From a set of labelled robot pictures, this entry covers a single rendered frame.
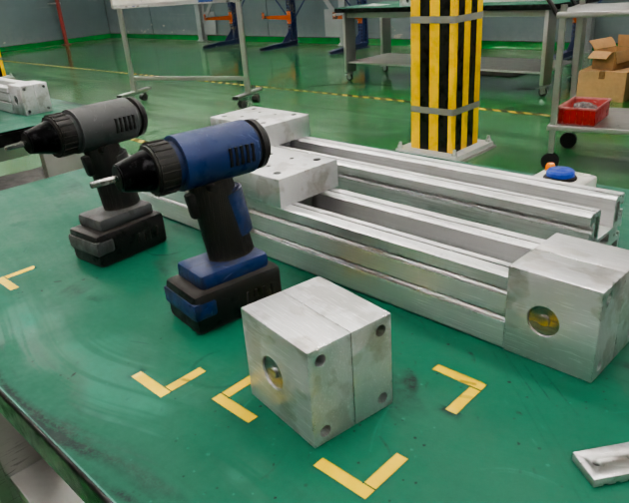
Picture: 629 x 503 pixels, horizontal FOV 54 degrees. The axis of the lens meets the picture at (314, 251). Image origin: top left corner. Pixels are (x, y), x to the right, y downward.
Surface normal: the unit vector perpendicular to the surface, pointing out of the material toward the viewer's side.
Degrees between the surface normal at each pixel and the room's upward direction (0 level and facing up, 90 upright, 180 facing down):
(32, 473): 0
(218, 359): 0
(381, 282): 90
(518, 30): 90
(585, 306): 90
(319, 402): 90
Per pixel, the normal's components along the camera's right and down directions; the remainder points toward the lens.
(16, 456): 0.72, 0.24
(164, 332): -0.07, -0.91
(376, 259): -0.71, 0.33
